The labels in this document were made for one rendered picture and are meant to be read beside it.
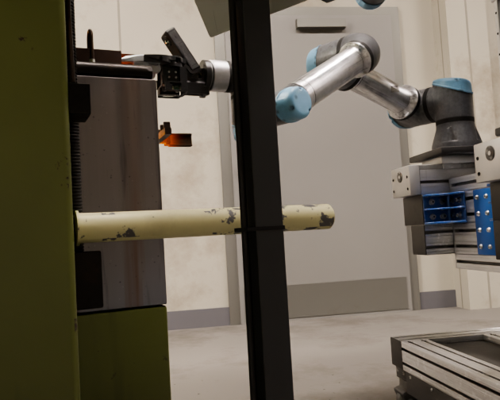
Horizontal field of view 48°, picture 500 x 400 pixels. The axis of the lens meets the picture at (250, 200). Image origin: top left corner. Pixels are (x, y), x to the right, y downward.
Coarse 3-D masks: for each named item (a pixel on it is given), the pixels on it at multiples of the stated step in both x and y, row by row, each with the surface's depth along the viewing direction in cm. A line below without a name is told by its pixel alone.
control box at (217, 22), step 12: (204, 0) 89; (216, 0) 88; (276, 0) 82; (288, 0) 81; (300, 0) 80; (204, 12) 90; (216, 12) 89; (228, 12) 88; (276, 12) 83; (204, 24) 92; (216, 24) 90; (228, 24) 89
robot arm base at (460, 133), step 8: (440, 120) 176; (448, 120) 173; (456, 120) 172; (464, 120) 172; (472, 120) 174; (440, 128) 176; (448, 128) 173; (456, 128) 172; (464, 128) 172; (472, 128) 172; (440, 136) 175; (448, 136) 173; (456, 136) 171; (464, 136) 171; (472, 136) 171; (440, 144) 174; (448, 144) 172; (456, 144) 170; (464, 144) 170; (472, 144) 170
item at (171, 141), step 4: (172, 136) 196; (176, 136) 197; (180, 136) 197; (184, 136) 198; (188, 136) 198; (164, 140) 194; (168, 140) 194; (172, 140) 196; (176, 140) 197; (180, 140) 197; (184, 140) 198; (188, 140) 198; (164, 144) 197; (168, 144) 196; (172, 144) 195; (176, 144) 196; (180, 144) 196; (184, 144) 197; (188, 144) 197
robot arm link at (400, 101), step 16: (320, 48) 159; (336, 48) 153; (352, 80) 161; (368, 80) 166; (384, 80) 171; (368, 96) 172; (384, 96) 173; (400, 96) 176; (416, 96) 180; (400, 112) 181; (416, 112) 181; (400, 128) 192
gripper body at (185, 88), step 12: (180, 60) 128; (204, 60) 132; (168, 72) 128; (180, 72) 128; (192, 72) 131; (204, 72) 132; (156, 84) 132; (168, 84) 127; (180, 84) 129; (192, 84) 131; (204, 84) 132; (180, 96) 132; (204, 96) 134
